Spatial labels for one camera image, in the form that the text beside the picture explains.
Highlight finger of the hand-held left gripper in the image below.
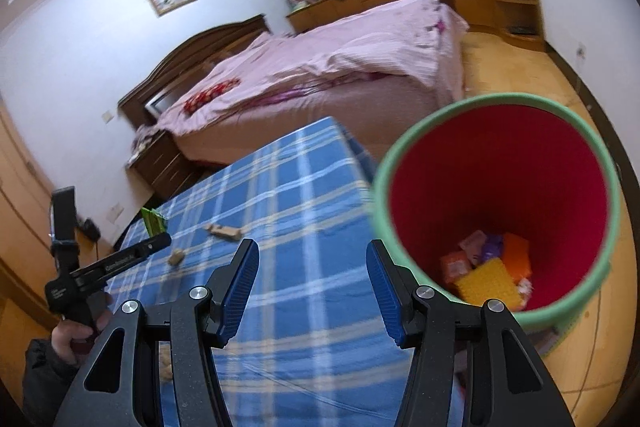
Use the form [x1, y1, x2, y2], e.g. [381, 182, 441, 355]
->
[140, 234, 173, 260]

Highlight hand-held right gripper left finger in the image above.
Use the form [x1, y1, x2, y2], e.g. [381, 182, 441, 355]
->
[52, 237, 260, 427]

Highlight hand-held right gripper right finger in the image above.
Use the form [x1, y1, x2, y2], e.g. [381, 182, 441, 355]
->
[366, 239, 576, 427]

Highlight orange snack packet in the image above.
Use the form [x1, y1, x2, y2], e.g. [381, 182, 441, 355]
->
[440, 251, 473, 284]

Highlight pink snack packet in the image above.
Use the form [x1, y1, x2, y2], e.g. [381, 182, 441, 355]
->
[460, 229, 488, 265]

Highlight yellow studded block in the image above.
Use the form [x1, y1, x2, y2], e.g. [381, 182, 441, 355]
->
[457, 257, 521, 312]

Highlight purple packet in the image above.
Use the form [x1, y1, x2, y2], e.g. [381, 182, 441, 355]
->
[480, 234, 505, 264]

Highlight orange block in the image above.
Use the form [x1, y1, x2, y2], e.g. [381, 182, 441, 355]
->
[501, 233, 532, 282]

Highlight red bin with green rim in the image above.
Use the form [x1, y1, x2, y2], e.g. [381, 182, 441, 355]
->
[372, 92, 621, 335]

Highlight person's left forearm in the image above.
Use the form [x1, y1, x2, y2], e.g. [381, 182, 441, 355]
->
[22, 339, 81, 427]

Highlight person's left hand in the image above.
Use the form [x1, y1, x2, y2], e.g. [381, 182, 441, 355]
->
[50, 292, 115, 365]

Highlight green packet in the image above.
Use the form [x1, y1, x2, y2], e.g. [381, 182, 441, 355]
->
[141, 207, 167, 236]

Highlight wooden wardrobe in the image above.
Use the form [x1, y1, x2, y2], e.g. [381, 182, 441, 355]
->
[0, 102, 56, 333]

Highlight long wooden block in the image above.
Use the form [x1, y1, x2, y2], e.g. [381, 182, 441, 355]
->
[205, 222, 242, 240]

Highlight dark wooden nightstand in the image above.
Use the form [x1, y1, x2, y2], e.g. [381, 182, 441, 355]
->
[127, 132, 211, 200]

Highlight blue plaid table cloth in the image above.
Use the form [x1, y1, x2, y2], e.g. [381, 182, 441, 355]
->
[102, 117, 471, 427]

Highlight pink cloth on nightstand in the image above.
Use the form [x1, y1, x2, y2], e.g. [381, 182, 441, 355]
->
[131, 124, 161, 155]

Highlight red floral pillow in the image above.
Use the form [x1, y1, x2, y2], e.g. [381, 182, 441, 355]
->
[182, 79, 241, 115]

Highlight bed with pink quilt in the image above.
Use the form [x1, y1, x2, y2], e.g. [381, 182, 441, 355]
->
[127, 0, 471, 168]

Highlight dark wooden headboard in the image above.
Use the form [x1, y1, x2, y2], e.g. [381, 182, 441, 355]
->
[117, 14, 273, 128]

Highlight pink checked quilt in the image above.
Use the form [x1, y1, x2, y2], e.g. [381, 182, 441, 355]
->
[155, 0, 471, 142]

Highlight wooden corner shelf unit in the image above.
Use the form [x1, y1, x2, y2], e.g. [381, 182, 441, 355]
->
[482, 0, 547, 52]

